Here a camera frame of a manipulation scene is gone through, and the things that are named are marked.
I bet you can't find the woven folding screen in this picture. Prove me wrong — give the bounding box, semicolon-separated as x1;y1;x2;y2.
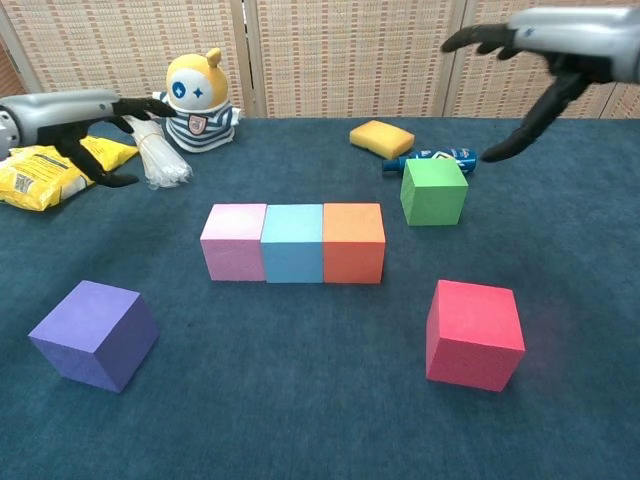
0;0;640;126

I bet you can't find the orange foam cube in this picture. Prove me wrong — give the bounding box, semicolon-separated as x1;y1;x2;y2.
322;202;387;285

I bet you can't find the teal felt table cover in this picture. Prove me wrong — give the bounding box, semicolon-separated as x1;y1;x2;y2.
0;117;640;480

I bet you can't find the blue patterned bottle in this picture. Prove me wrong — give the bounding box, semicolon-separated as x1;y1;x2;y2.
382;146;479;177

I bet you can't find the clear plastic straw bundle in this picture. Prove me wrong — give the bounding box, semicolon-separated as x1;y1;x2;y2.
122;113;194;191

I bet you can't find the light blue foam cube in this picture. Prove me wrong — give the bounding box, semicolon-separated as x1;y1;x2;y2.
259;203;326;285

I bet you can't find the purple foam cube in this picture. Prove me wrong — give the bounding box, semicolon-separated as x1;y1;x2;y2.
27;279;161;394

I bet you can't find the green foam cube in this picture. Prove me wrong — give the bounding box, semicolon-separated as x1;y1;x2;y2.
399;158;470;227

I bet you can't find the yellow sponge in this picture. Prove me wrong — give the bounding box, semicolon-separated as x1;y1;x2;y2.
349;120;416;159

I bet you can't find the yellow snack bag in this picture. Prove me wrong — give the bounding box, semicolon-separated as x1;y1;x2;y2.
0;133;140;212

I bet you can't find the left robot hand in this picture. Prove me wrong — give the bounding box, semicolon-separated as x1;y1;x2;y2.
0;89;179;189

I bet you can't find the yellow striped plush toy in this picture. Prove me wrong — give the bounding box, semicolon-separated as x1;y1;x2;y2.
152;47;244;154

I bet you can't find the pink foam cube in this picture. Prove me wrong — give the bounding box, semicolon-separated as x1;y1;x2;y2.
199;203;269;283

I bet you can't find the red foam cube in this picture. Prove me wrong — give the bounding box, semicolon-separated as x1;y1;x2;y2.
425;279;527;394

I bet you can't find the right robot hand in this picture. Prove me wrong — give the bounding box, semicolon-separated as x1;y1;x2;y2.
440;5;640;164

